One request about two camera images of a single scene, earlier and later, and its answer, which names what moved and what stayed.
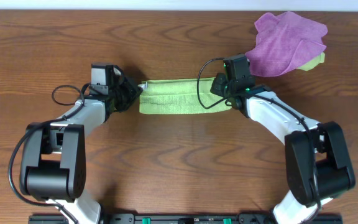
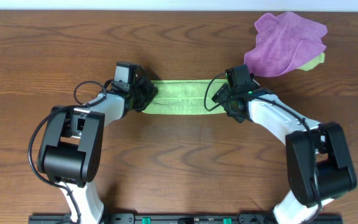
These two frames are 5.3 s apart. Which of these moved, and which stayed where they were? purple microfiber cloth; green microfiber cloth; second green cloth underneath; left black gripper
Moved: left black gripper
Stayed: green microfiber cloth; purple microfiber cloth; second green cloth underneath
